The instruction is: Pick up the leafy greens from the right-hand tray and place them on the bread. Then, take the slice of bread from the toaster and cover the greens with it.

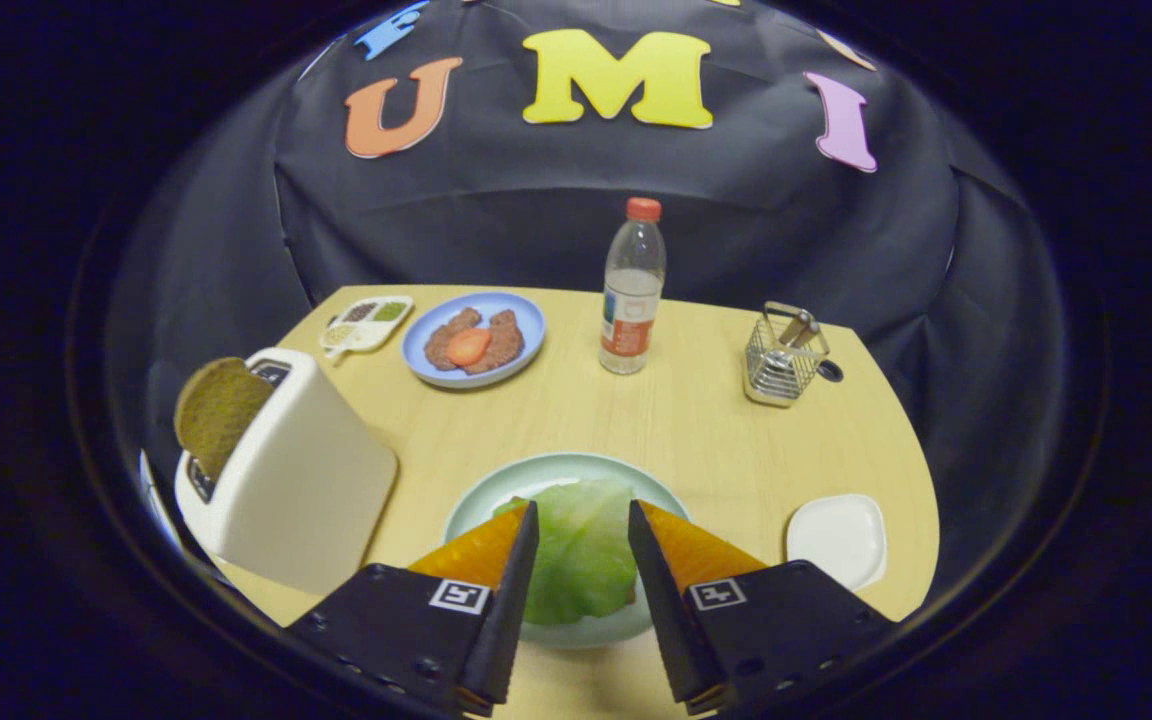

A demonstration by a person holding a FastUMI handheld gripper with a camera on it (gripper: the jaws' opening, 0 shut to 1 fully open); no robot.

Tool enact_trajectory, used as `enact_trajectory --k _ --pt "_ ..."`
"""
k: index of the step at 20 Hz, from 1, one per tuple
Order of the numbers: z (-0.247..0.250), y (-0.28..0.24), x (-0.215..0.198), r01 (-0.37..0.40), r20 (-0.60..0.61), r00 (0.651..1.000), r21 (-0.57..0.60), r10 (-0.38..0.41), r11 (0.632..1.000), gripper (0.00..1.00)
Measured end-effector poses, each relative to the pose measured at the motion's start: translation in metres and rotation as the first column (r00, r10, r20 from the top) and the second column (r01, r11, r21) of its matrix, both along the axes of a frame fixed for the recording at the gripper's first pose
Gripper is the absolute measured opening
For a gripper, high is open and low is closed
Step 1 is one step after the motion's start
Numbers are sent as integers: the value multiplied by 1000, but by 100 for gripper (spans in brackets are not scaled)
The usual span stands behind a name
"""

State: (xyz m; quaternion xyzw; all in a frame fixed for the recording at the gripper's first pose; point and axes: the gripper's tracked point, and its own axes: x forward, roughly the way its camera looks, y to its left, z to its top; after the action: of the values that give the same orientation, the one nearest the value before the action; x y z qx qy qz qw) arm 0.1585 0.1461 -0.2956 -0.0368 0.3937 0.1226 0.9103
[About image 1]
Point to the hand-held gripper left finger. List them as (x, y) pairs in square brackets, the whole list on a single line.
[(511, 610)]

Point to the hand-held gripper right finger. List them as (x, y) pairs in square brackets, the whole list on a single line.
[(661, 610)]

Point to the green lettuce leaf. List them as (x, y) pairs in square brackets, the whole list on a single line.
[(581, 550)]

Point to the thick bread slice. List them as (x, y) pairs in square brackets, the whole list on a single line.
[(221, 410)]

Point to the pale green round plate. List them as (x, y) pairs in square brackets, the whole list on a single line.
[(476, 500)]

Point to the small white square plate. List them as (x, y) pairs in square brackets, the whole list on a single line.
[(836, 540)]

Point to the white toaster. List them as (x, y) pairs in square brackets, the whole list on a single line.
[(296, 490)]

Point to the red tomato slice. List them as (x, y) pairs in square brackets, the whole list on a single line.
[(468, 346)]

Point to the brown meat patty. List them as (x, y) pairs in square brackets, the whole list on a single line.
[(439, 348), (508, 338)]

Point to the blue round plate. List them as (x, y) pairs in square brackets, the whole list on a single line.
[(526, 320)]

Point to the clear red-capped water bottle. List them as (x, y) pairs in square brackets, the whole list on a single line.
[(631, 300)]

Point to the white seasoning tray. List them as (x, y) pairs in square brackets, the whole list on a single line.
[(366, 322)]

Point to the black backdrop cloth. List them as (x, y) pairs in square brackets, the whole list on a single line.
[(496, 220)]

